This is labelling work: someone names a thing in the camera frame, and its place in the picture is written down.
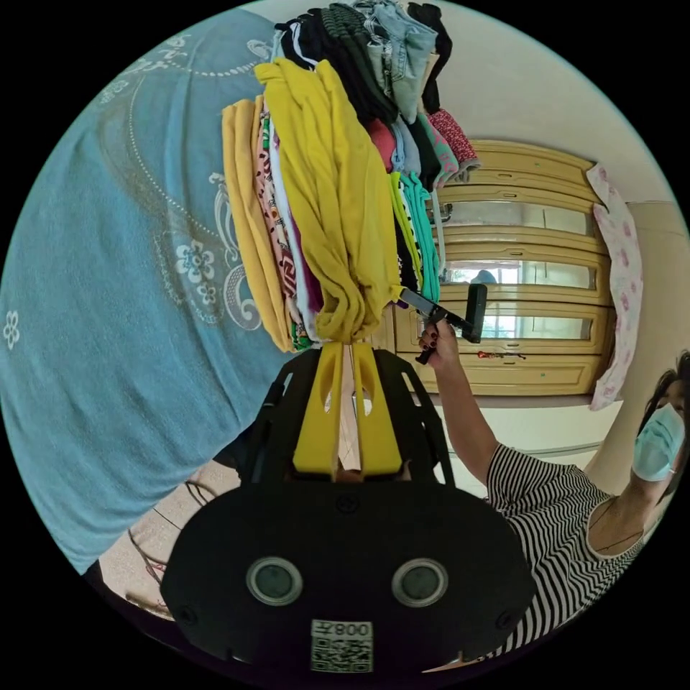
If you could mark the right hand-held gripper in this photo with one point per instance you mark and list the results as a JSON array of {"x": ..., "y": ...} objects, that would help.
[{"x": 431, "y": 311}]

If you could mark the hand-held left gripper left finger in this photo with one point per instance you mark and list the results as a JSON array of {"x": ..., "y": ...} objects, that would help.
[{"x": 317, "y": 415}]

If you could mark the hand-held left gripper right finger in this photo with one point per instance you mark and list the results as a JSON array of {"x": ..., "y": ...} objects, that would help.
[{"x": 377, "y": 426}]

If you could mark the yellow short sleeve shirt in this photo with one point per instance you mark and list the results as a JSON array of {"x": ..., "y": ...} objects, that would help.
[{"x": 334, "y": 215}]

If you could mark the person's right forearm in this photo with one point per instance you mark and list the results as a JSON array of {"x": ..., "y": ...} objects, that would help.
[{"x": 471, "y": 420}]

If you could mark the bed with blue patterned sheet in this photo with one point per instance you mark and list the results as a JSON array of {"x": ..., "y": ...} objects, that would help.
[{"x": 108, "y": 323}]

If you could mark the person's right hand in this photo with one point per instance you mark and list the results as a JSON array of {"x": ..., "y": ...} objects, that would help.
[{"x": 443, "y": 347}]

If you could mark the yellow wooden cupboard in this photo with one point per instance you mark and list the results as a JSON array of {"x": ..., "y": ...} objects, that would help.
[{"x": 517, "y": 237}]

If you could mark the pink floral hanging cloth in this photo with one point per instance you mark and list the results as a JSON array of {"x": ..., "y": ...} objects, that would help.
[{"x": 620, "y": 280}]

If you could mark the pile of clothes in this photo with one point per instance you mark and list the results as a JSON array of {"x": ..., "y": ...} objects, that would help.
[{"x": 259, "y": 215}]

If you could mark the person's body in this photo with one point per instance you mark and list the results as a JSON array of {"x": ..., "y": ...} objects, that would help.
[{"x": 571, "y": 539}]

